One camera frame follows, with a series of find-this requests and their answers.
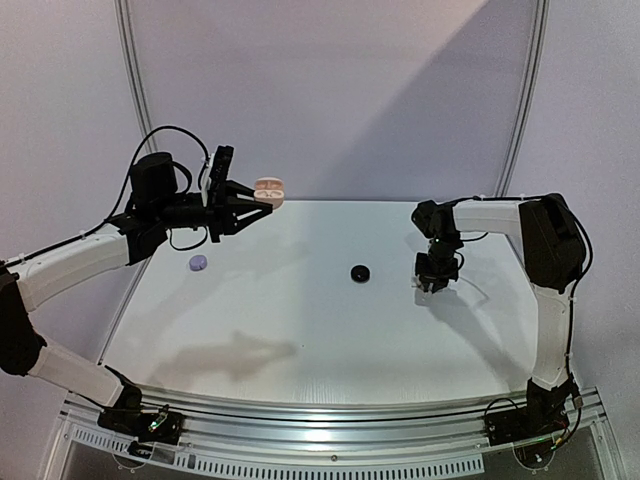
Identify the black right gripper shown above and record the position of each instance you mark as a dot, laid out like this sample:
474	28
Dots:
432	268

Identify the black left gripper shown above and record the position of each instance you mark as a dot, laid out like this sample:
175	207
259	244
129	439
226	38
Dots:
226	215

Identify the aluminium right corner post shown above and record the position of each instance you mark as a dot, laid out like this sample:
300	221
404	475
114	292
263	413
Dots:
526	96

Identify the pink earbud charging case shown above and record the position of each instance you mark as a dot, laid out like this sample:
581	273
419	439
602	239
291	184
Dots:
269	190

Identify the aluminium left corner post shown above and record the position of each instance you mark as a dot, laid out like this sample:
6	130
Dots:
132	68

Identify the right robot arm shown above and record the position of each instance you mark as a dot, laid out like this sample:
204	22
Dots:
557	254

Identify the purple earbud charging case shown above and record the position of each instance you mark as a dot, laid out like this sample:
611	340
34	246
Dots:
198	263

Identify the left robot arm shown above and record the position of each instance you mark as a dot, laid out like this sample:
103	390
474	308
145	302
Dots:
156	207

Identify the black earbud charging case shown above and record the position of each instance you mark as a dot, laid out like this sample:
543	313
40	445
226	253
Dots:
360	274

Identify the aluminium corner post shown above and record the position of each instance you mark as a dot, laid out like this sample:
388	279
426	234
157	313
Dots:
526	96
132	68

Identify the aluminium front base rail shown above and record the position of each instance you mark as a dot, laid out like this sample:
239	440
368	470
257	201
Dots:
237	439

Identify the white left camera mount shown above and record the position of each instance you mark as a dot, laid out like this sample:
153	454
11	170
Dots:
205	182

